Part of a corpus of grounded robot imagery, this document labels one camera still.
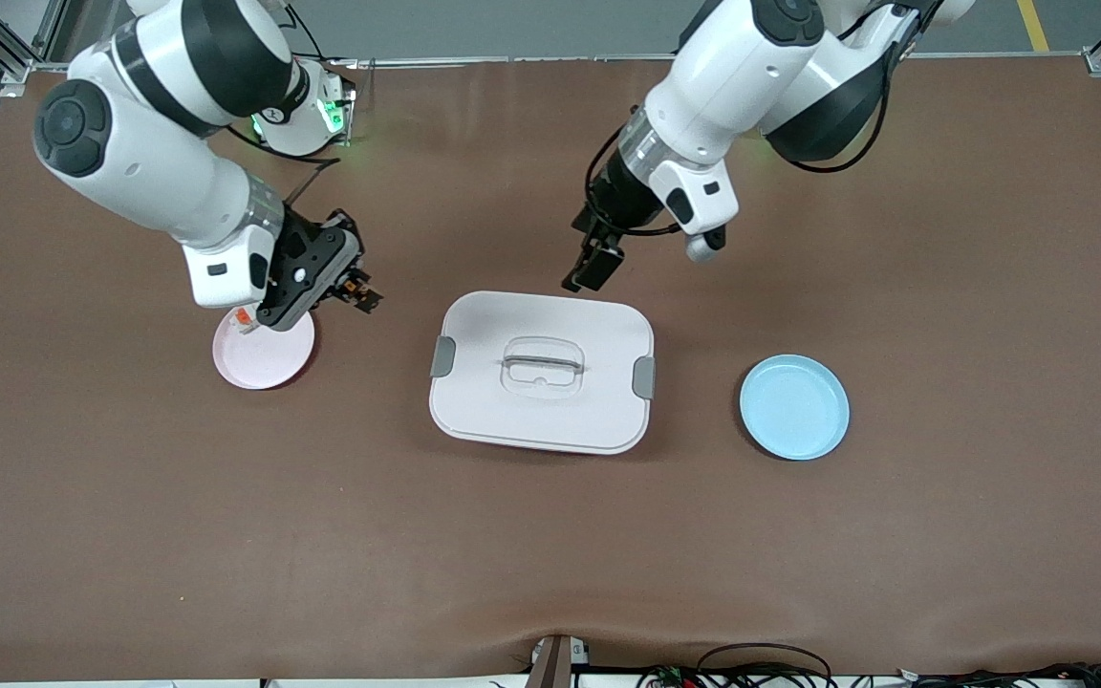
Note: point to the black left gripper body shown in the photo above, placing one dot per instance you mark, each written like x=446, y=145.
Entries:
x=626, y=197

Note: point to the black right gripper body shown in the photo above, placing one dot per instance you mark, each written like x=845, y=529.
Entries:
x=306, y=241

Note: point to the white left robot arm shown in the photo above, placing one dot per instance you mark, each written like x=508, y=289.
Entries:
x=732, y=76

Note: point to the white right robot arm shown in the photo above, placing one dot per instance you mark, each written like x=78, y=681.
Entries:
x=159, y=182

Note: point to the grey box latch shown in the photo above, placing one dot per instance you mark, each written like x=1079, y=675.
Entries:
x=442, y=356
x=644, y=377

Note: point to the pale pink round plate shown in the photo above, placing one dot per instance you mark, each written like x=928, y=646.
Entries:
x=269, y=368

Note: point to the white lidded storage box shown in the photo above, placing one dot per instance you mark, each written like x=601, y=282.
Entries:
x=541, y=411

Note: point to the light blue round plate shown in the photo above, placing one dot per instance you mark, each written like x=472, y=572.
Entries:
x=794, y=406

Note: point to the white orange push-button switch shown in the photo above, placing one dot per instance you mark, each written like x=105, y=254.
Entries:
x=245, y=320

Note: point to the silver table edge rail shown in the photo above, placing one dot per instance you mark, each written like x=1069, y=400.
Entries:
x=512, y=60

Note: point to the aluminium profile bracket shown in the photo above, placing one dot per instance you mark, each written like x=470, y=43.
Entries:
x=550, y=664

